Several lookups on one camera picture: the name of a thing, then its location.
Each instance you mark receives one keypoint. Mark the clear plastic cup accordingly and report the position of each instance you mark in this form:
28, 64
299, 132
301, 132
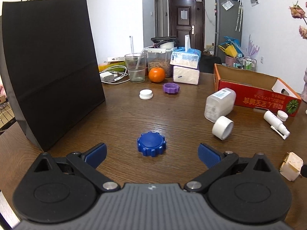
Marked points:
136, 64

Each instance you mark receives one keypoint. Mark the pink textured vase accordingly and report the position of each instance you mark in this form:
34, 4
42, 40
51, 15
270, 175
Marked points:
304, 92

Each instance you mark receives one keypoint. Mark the blue tissue pack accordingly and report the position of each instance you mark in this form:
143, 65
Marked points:
186, 56

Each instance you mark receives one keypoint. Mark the white charger with cable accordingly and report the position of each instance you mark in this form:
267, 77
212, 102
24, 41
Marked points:
116, 74

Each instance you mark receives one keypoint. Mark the dark brown door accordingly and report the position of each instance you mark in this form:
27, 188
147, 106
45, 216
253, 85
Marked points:
187, 17

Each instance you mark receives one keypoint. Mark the blue ridged bottle cap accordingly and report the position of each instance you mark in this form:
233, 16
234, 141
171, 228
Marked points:
151, 144

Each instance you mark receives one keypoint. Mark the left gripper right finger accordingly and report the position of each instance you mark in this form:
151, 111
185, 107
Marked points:
218, 164

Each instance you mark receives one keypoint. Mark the clear plastic jar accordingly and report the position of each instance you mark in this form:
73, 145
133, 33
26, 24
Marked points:
219, 104

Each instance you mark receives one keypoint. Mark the grey refrigerator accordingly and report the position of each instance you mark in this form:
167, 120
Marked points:
226, 14

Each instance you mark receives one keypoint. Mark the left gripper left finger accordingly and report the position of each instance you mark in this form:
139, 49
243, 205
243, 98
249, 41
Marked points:
84, 165

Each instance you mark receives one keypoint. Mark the black folding chair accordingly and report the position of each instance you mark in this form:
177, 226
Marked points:
206, 63

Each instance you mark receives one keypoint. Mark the red cardboard box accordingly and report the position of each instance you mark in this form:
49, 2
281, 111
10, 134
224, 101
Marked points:
257, 90

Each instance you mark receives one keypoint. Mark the small white cap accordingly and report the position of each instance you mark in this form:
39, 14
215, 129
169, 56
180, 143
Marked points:
146, 94

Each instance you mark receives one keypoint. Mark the dried pink flowers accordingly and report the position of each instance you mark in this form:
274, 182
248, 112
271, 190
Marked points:
298, 13

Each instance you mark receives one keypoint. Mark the white spray bottle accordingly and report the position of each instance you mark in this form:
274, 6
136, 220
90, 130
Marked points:
276, 124

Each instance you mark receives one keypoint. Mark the white screw cap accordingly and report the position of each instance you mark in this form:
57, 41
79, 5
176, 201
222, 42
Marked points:
281, 115

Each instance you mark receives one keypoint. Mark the purple ridged bottle cap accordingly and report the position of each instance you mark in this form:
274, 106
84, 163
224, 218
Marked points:
171, 88

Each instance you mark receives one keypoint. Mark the orange fruit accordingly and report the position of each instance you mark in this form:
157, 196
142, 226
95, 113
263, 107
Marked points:
156, 74

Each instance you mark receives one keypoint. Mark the wire storage rack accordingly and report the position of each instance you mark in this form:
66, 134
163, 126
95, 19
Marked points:
245, 63

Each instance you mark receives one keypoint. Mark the purple white tissue pack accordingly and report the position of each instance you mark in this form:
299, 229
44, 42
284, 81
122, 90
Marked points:
186, 75

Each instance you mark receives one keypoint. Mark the large white cap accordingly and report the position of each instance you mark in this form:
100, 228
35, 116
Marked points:
222, 127

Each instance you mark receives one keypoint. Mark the clear food container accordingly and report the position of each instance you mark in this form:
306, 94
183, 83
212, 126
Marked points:
160, 57

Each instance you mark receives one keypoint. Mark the cream square clock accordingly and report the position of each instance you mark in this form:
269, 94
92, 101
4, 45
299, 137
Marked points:
291, 166

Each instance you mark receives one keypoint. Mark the black paper bag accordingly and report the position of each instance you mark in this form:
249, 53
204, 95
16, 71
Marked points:
49, 67

